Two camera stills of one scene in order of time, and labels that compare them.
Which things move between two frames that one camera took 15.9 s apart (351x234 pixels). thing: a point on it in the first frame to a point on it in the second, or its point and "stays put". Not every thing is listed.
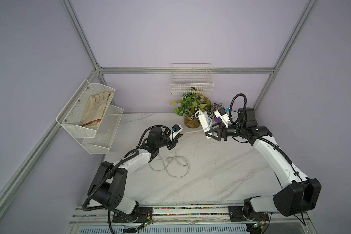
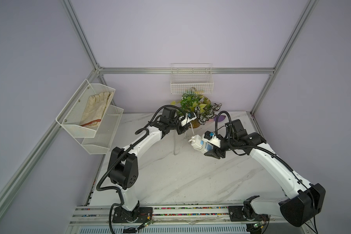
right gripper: [219, 138] to [216, 153]
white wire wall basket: [194, 78] stays put
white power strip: [205, 123] to [198, 143]
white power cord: [202, 130] to [184, 140]
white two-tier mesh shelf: [89, 118] stays put
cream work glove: [96, 106] stays put
